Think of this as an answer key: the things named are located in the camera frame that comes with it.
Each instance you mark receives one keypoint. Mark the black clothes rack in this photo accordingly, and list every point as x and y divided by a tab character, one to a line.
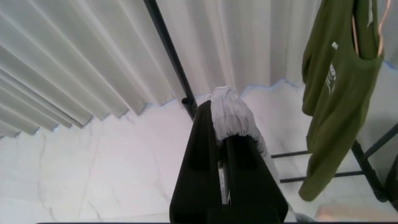
169	53

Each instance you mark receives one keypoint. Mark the green shirt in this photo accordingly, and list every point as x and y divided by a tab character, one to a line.
335	109

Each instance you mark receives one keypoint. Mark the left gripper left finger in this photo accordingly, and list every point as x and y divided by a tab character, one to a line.
199	174

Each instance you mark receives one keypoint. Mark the pale grey shorts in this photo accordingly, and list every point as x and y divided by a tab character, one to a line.
231	115

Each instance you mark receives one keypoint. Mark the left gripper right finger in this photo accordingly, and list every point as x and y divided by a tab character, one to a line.
252	180

